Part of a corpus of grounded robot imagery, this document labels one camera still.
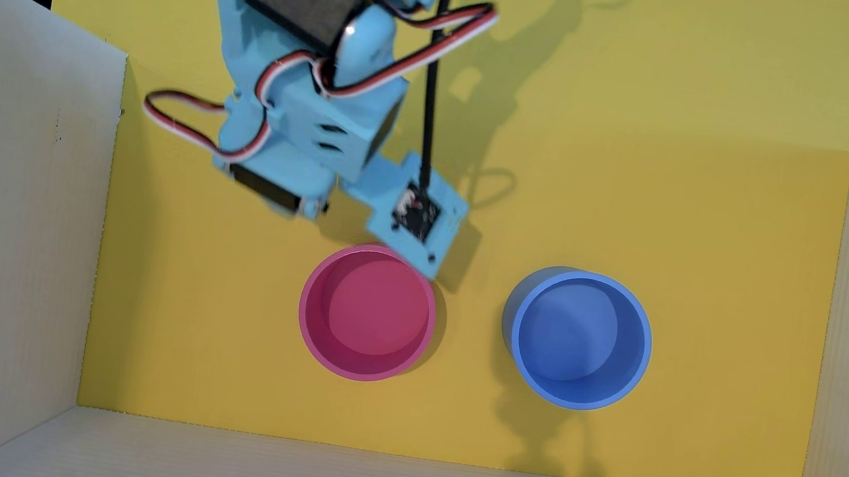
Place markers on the light blue robot arm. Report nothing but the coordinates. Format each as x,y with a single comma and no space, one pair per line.
256,35

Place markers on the white cardboard enclosure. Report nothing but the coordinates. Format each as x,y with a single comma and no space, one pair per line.
1,238

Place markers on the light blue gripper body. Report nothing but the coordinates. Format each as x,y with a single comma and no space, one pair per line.
267,192

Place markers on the pink round box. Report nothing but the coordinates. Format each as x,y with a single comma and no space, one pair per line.
367,320

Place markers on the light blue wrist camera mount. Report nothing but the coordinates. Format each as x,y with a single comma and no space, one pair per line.
416,206

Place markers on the yellow mat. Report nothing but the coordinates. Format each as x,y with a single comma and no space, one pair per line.
676,203

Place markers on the blue round box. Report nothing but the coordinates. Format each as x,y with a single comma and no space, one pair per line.
580,344

